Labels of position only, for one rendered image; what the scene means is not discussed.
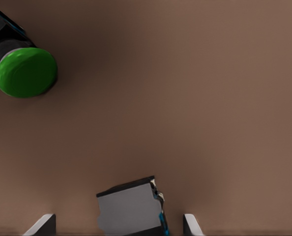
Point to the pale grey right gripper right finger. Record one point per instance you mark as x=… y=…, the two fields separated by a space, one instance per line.
x=190 y=225

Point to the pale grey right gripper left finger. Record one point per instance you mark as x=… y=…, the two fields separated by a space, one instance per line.
x=44 y=225

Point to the grey block push button switch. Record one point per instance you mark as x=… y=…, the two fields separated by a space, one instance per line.
x=130 y=209

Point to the green push button switch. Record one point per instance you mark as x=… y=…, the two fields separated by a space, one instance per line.
x=25 y=72

